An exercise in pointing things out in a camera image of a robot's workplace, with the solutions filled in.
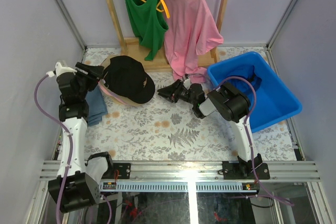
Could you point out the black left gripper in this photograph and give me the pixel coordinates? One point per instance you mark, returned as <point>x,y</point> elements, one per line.
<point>87,74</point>

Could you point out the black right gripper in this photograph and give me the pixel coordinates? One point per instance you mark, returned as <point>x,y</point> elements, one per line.
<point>169,92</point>

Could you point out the black sport cap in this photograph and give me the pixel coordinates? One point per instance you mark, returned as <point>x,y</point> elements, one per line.
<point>127,78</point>

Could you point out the pink cap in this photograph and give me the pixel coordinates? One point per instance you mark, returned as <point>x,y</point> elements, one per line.
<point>105,90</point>

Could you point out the purple cap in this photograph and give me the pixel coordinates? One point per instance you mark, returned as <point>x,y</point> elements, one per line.
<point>118,96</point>

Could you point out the beige sport cap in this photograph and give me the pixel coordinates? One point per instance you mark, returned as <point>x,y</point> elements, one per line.
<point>106,63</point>

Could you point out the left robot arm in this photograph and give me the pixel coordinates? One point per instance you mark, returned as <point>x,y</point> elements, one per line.
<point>77,183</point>

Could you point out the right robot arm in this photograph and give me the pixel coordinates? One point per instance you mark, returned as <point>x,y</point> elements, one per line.
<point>233,106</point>

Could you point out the folded blue cloth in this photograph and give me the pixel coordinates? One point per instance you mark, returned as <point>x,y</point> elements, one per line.
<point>97,106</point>

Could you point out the wooden hat stand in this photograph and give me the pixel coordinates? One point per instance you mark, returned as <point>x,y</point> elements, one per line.
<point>124,101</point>

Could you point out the wooden clothes rack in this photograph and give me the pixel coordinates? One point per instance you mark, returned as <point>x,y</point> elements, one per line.
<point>132,48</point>

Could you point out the pink t-shirt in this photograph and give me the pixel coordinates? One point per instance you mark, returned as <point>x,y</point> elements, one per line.
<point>192,33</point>

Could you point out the green tank top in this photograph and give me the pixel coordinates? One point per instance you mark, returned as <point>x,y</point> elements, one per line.
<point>148,24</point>

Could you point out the blue plastic bin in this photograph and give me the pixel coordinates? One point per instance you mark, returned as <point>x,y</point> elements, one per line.
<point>275,102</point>

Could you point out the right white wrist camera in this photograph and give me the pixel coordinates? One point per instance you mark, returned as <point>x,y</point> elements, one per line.
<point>186,81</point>

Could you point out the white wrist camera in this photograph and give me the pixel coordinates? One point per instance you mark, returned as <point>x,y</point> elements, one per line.
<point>186,81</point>
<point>60,68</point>

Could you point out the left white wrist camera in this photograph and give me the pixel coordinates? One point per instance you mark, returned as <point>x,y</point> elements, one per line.
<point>60,68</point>

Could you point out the aluminium mounting rail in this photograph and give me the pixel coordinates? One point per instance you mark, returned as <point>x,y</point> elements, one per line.
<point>206,176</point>

